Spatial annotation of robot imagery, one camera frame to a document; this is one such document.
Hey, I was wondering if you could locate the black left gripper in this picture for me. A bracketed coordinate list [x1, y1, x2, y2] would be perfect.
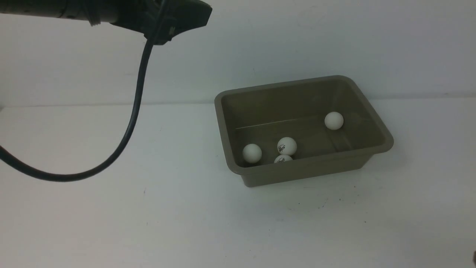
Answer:
[113, 0, 213, 45]

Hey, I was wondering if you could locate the brown plastic bin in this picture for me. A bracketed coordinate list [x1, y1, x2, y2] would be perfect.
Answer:
[214, 75, 394, 187]

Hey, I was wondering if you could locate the white table-tennis ball with logo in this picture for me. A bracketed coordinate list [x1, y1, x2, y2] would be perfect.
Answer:
[274, 154, 293, 163]

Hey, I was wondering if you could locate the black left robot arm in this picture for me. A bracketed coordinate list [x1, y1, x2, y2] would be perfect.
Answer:
[0, 0, 212, 45]

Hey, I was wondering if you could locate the black left camera cable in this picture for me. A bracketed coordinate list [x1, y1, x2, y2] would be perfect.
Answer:
[0, 37, 155, 183]

